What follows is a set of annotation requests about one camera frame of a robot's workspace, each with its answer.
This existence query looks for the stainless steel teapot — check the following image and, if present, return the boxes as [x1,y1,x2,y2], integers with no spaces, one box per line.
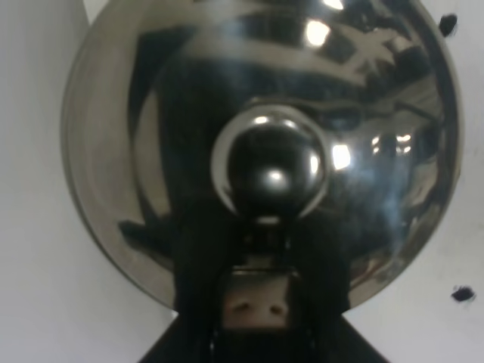
[61,1,463,308]

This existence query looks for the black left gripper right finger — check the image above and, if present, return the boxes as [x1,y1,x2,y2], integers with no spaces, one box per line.
[290,219,386,362]

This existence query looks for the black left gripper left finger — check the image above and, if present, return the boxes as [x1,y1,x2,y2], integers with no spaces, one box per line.
[141,211,227,362]

